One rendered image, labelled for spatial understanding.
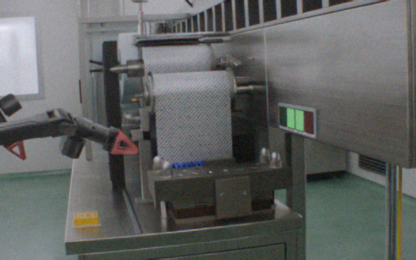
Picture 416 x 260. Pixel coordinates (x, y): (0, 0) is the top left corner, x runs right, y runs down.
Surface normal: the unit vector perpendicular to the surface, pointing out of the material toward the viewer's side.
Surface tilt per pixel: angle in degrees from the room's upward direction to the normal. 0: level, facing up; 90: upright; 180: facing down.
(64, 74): 90
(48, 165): 90
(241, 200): 90
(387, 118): 90
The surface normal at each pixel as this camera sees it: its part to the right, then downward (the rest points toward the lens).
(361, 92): -0.98, 0.07
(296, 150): 0.22, 0.10
